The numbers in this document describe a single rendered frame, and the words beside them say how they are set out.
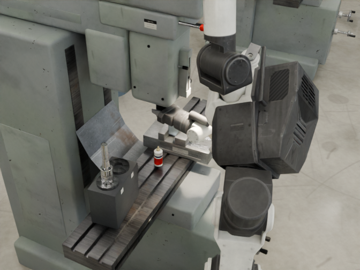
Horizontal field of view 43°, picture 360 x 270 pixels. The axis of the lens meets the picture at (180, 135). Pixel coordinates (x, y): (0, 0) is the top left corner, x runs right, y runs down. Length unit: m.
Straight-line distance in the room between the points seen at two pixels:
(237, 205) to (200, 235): 1.01
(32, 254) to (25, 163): 0.67
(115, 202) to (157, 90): 0.47
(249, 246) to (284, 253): 1.64
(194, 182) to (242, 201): 1.06
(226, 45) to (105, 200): 0.84
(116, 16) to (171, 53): 0.24
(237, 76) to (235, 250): 0.56
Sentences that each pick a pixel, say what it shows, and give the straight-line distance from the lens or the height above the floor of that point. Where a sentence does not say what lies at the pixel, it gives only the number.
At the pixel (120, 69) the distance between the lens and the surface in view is 1.89.
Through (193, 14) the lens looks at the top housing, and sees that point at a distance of 1.62.
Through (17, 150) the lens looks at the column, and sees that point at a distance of 2.43.
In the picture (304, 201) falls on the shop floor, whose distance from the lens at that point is 3.49.
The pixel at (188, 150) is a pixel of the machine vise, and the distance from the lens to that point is 2.21.
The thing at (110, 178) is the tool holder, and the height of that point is 1.15.
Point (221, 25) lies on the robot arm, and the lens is 1.27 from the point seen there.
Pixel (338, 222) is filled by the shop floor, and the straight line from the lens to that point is 3.41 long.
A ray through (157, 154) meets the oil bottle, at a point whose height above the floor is 1.01.
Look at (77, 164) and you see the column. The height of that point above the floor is 0.90.
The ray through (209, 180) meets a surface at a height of 0.85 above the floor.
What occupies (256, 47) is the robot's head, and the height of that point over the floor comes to 1.70.
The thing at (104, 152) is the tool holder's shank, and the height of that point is 1.27.
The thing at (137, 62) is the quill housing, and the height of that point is 1.49.
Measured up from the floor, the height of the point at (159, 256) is 0.44.
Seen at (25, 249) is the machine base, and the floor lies 0.19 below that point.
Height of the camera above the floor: 2.36
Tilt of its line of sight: 37 degrees down
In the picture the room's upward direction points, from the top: 2 degrees clockwise
